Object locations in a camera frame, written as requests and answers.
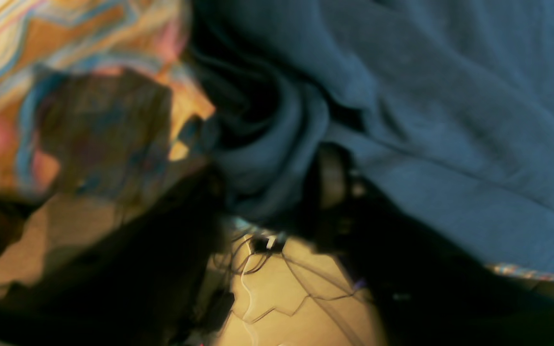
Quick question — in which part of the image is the dark blue t-shirt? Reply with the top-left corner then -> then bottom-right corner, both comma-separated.
189,0 -> 554,273

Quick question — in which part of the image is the patterned tablecloth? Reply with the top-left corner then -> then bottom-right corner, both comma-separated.
0,0 -> 217,202

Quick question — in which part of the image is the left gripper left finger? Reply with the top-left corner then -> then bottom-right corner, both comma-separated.
0,168 -> 224,346

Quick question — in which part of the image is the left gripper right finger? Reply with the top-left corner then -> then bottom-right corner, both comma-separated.
306,144 -> 554,346

